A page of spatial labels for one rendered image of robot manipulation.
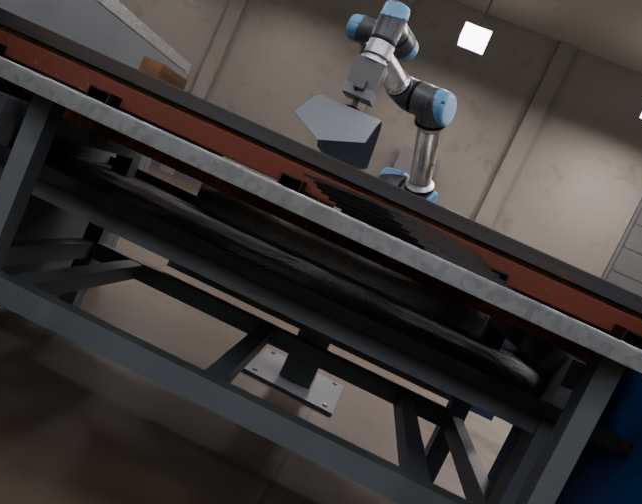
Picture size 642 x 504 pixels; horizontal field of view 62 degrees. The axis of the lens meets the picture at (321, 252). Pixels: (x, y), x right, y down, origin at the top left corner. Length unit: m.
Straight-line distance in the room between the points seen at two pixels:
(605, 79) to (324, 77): 5.05
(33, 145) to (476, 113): 9.76
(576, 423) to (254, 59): 10.52
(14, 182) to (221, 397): 0.60
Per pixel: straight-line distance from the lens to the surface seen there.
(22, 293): 1.40
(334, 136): 1.21
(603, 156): 10.87
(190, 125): 1.21
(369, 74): 1.51
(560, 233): 10.56
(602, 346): 0.88
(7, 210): 1.13
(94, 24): 1.84
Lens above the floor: 0.75
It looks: 5 degrees down
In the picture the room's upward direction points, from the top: 25 degrees clockwise
